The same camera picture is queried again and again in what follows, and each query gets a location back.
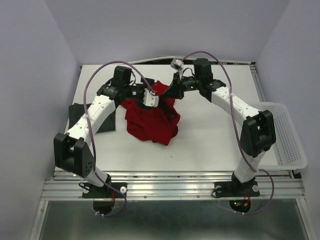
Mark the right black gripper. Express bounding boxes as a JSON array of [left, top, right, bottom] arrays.
[[161, 71, 201, 100]]

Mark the red skirt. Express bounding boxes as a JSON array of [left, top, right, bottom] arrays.
[[121, 80, 181, 147]]

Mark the dark grey dotted skirt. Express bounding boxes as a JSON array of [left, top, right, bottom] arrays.
[[68, 103, 116, 133]]

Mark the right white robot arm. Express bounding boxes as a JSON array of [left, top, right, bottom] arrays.
[[163, 58, 276, 196]]

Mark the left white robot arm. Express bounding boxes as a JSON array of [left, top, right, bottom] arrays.
[[53, 61, 159, 199]]

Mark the white plastic basket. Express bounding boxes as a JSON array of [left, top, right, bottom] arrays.
[[254, 102, 307, 171]]

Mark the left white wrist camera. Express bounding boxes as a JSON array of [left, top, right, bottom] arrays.
[[142, 88, 160, 108]]

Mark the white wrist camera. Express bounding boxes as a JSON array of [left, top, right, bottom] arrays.
[[142, 88, 160, 108], [170, 58, 184, 75]]

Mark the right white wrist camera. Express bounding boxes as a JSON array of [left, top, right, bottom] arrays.
[[170, 58, 184, 75]]

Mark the aluminium rail frame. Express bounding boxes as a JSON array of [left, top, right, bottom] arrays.
[[29, 59, 316, 240]]

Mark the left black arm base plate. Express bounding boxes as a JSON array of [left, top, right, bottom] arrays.
[[79, 182, 123, 199]]

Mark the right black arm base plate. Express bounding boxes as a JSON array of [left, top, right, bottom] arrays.
[[211, 181, 261, 199]]

